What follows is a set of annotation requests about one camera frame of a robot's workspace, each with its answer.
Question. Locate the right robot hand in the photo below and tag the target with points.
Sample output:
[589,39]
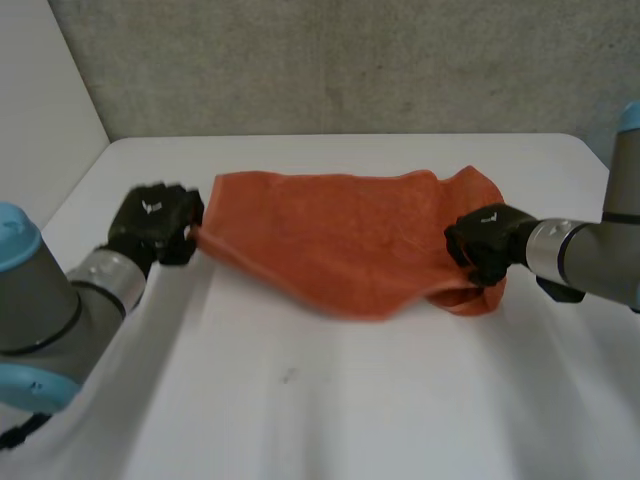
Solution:
[492,235]

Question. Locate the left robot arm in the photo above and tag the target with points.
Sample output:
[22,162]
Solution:
[45,310]

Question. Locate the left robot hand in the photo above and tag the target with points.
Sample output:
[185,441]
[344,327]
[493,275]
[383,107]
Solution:
[150,215]

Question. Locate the coral towel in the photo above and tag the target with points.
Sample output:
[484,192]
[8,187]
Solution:
[345,240]

